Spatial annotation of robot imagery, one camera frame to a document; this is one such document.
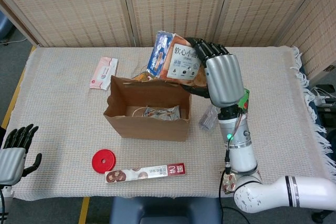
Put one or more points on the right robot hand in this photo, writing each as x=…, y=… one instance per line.
x=225, y=77

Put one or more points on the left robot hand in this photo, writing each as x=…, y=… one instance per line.
x=10, y=161

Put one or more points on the green chip can red lid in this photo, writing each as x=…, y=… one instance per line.
x=246, y=98

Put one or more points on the transparent water bottle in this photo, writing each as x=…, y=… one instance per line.
x=208, y=117

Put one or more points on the orange snack food package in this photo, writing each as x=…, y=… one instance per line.
x=181, y=61

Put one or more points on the blue white snack packet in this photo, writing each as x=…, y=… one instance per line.
x=165, y=112

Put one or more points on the gold foil snack bag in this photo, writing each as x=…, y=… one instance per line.
x=230, y=183

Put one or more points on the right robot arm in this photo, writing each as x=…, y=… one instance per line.
x=241, y=155

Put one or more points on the yellow and blue snack pack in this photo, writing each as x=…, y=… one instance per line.
x=140, y=77

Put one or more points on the brown paper bag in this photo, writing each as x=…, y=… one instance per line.
x=147, y=128

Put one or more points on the black plastic bin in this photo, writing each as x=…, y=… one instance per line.
x=326, y=115

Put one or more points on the long baking paper box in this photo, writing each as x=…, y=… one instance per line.
x=152, y=172

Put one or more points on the white woven tablecloth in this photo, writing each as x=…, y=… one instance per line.
x=65, y=119

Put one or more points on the red disc with hole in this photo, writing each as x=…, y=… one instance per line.
x=99, y=165

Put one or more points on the beige folding screen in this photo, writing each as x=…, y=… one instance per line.
x=170, y=6

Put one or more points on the pink wet wipes pack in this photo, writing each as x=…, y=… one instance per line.
x=103, y=73

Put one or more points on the blue grey bin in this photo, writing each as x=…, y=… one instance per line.
x=4, y=26

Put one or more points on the dark blue chair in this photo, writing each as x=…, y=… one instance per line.
x=162, y=211

